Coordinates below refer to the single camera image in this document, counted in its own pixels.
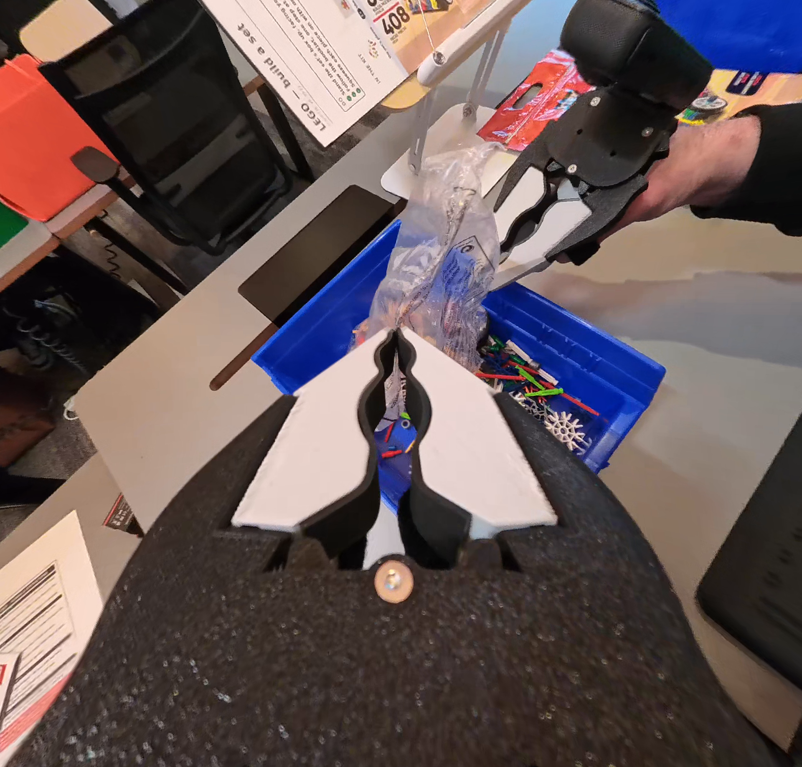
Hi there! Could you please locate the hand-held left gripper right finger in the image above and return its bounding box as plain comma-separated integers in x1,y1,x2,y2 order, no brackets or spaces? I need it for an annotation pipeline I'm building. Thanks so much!
398,327,558,569

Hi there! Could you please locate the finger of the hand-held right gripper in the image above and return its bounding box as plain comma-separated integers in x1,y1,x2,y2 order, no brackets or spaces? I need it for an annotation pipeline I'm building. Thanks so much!
490,178,594,292
494,166,547,256

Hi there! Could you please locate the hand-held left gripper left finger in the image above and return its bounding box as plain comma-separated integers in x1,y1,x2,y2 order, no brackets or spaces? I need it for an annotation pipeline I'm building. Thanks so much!
231,329,397,561

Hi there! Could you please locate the colourful printed toy package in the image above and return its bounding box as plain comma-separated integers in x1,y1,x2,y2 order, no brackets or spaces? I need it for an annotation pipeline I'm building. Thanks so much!
476,50,773,153

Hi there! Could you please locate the clear bag of orange pieces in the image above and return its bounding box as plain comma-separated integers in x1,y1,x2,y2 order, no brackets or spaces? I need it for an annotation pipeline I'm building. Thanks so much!
351,141,505,420

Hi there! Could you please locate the blue plastic bin with sticker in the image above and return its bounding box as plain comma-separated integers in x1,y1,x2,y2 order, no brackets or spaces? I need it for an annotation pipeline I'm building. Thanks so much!
251,219,666,517

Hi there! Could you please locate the person's right forearm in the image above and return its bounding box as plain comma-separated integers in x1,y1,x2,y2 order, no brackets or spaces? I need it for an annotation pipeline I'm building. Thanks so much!
689,102,802,238

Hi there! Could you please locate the person's right hand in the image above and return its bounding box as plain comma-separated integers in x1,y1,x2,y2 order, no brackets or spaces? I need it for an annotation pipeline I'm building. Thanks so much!
600,114,763,240

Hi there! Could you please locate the pile of loose colourful connectors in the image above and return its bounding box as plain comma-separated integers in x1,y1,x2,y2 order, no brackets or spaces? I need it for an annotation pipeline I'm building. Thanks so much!
376,334,601,461

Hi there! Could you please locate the white book stand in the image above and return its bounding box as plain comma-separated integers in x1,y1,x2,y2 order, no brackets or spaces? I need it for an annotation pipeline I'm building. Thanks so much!
381,0,561,201

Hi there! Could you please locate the black table inset panel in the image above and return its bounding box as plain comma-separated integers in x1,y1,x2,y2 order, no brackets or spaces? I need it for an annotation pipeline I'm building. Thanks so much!
238,185,408,328

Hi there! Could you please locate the dark printed card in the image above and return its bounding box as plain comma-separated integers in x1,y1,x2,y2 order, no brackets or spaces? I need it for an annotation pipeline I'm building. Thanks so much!
103,493,144,536

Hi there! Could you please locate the white printed instruction sheet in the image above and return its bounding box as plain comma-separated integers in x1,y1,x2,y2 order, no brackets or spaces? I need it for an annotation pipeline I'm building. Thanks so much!
174,0,414,148

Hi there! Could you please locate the grey background table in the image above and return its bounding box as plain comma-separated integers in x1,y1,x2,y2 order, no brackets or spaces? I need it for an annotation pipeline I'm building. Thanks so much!
0,178,139,292

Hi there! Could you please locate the black mesh office chair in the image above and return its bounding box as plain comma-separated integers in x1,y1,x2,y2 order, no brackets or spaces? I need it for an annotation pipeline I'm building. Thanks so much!
39,0,314,257

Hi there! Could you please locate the large green plastic bin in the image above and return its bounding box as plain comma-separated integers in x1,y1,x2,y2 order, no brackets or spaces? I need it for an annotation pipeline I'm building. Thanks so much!
0,200,32,251

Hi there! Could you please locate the orange plastic bin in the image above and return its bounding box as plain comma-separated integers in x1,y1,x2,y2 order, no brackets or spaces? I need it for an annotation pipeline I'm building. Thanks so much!
0,53,123,223

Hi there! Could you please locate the tan chair back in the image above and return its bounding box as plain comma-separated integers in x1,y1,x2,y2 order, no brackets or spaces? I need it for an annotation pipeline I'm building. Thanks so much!
19,0,114,63

